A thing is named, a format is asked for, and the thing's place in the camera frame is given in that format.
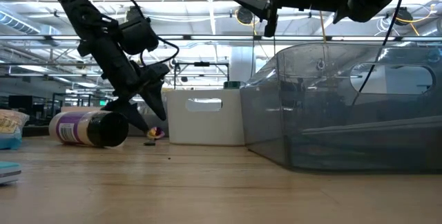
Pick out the purple-label spice jar black cap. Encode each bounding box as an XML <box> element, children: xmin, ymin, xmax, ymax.
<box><xmin>48</xmin><ymin>110</ymin><xmax>130</xmax><ymax>148</ymax></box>

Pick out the white plastic bin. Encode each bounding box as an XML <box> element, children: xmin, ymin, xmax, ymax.
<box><xmin>164</xmin><ymin>88</ymin><xmax>247</xmax><ymax>147</ymax></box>

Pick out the silver spoon striped teal handle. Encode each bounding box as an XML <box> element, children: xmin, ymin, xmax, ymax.
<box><xmin>0</xmin><ymin>160</ymin><xmax>22</xmax><ymax>186</ymax></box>
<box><xmin>298</xmin><ymin>115</ymin><xmax>442</xmax><ymax>138</ymax></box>

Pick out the iridescent spoon teal handle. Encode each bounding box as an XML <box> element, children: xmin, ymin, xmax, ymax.
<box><xmin>143</xmin><ymin>126</ymin><xmax>166</xmax><ymax>147</ymax></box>

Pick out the blue and yellow ramen packet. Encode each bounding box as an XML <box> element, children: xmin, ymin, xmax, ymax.
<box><xmin>0</xmin><ymin>109</ymin><xmax>30</xmax><ymax>151</ymax></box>

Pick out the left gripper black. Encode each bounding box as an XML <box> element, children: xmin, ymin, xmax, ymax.
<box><xmin>77</xmin><ymin>32</ymin><xmax>171</xmax><ymax>134</ymax></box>

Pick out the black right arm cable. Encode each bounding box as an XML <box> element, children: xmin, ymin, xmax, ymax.
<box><xmin>358</xmin><ymin>0</ymin><xmax>410</xmax><ymax>93</ymax></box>

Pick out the green-capped herb spice jar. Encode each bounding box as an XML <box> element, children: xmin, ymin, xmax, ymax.
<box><xmin>222</xmin><ymin>80</ymin><xmax>247</xmax><ymax>91</ymax></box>

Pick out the black metal frame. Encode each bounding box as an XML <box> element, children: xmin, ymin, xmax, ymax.
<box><xmin>173</xmin><ymin>61</ymin><xmax>231</xmax><ymax>89</ymax></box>

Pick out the yellow cable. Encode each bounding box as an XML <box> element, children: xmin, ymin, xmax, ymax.
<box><xmin>318</xmin><ymin>9</ymin><xmax>329</xmax><ymax>73</ymax></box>

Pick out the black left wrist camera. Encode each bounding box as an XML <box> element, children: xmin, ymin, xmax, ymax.
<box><xmin>119</xmin><ymin>16</ymin><xmax>160</xmax><ymax>57</ymax></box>

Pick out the black ceiling cable reel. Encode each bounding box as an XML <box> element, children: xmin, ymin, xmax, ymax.
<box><xmin>236</xmin><ymin>6</ymin><xmax>254</xmax><ymax>26</ymax></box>
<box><xmin>125</xmin><ymin>6</ymin><xmax>150</xmax><ymax>23</ymax></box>
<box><xmin>392</xmin><ymin>7</ymin><xmax>414</xmax><ymax>27</ymax></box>

